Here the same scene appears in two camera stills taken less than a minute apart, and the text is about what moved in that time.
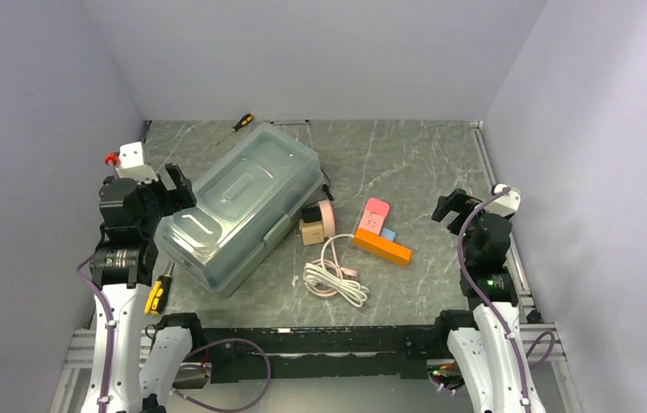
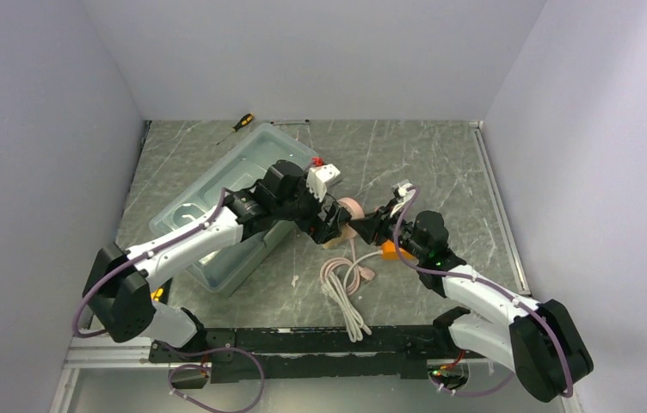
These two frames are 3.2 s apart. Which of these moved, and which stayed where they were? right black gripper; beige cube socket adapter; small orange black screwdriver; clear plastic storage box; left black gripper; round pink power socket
Moved: beige cube socket adapter; left black gripper; right black gripper; round pink power socket
Stayed: clear plastic storage box; small orange black screwdriver
